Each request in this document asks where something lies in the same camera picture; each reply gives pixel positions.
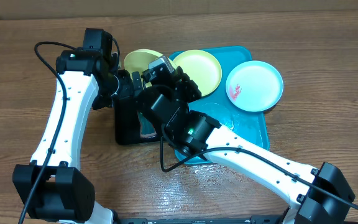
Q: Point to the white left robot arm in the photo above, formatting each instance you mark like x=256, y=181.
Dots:
x=51, y=186

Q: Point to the teal plastic tray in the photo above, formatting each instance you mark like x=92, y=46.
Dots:
x=250, y=126

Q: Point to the yellow plate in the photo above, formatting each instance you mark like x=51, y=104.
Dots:
x=138, y=61
x=202, y=67

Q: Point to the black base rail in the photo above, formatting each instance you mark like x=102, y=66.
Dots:
x=256, y=219

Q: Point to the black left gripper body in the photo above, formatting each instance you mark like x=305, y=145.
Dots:
x=120, y=88

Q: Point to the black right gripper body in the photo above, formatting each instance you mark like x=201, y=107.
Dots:
x=188, y=90

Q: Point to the black plastic tray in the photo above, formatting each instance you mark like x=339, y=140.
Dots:
x=127, y=127

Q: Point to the green orange sponge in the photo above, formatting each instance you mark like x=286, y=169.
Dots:
x=147, y=130

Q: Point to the light blue plate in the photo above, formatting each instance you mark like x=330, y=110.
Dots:
x=254, y=86

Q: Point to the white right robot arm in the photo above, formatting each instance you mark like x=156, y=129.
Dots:
x=313, y=195

